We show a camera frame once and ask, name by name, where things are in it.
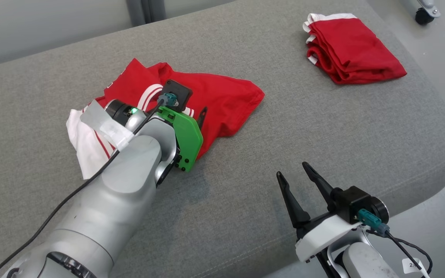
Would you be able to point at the grey metal stand with caster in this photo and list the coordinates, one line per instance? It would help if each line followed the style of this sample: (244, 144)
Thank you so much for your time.
(423, 11)

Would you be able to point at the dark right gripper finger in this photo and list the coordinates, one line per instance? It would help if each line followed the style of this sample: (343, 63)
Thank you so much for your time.
(323, 185)
(294, 204)

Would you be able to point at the white tape strip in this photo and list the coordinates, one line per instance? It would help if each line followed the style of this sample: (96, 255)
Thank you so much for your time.
(102, 123)

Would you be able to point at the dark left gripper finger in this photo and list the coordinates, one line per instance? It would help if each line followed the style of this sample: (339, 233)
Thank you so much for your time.
(202, 117)

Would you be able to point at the red and white jersey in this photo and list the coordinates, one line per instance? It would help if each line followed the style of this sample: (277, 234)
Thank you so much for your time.
(226, 96)

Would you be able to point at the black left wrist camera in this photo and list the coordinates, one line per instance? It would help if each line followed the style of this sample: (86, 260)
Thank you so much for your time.
(178, 92)

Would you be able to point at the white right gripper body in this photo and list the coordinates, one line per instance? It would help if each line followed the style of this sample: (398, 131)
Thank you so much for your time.
(323, 235)

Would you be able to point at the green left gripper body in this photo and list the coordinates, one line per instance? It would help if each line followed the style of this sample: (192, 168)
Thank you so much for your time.
(187, 143)

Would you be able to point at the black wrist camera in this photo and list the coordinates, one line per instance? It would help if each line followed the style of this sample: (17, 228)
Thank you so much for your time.
(355, 202)
(178, 92)

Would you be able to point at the grey fabric sofa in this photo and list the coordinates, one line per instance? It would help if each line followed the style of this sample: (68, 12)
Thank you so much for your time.
(284, 127)

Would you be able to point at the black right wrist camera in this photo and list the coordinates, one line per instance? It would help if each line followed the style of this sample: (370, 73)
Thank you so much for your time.
(355, 202)

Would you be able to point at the grey partition post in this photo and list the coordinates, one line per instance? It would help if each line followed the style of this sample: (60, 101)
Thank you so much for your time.
(145, 11)

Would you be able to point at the red shorts with white stripe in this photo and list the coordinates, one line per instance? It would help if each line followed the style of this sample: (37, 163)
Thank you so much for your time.
(354, 50)

